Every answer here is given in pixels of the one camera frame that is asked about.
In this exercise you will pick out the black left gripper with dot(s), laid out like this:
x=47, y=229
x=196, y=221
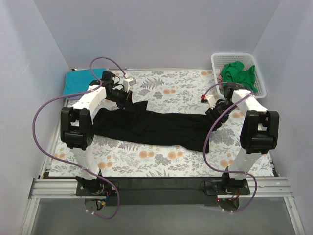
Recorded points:
x=126, y=98

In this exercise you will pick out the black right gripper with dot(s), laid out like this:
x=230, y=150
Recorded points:
x=214, y=112

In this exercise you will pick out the black t shirt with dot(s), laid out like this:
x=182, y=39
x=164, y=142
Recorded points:
x=138, y=125

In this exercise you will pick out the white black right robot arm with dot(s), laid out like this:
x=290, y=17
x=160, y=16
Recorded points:
x=258, y=136

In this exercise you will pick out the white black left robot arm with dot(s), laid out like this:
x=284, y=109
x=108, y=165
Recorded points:
x=76, y=123

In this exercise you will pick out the green t shirt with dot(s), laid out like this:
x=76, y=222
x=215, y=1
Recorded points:
x=234, y=72

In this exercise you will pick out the white plastic laundry basket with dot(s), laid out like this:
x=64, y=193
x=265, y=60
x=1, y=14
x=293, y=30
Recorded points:
x=218, y=60

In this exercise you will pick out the folded teal t shirt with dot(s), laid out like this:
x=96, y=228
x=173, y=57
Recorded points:
x=77, y=81

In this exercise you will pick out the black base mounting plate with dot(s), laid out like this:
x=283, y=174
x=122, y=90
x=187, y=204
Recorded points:
x=161, y=190

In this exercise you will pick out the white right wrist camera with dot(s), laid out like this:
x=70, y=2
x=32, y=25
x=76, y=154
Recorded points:
x=209, y=99

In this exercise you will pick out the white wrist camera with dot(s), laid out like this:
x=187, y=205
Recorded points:
x=127, y=83
x=209, y=99

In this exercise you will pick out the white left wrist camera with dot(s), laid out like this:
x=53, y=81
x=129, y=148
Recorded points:
x=127, y=83

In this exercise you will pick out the aluminium frame rail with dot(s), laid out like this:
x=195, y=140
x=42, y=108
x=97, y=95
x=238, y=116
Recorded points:
x=66, y=188

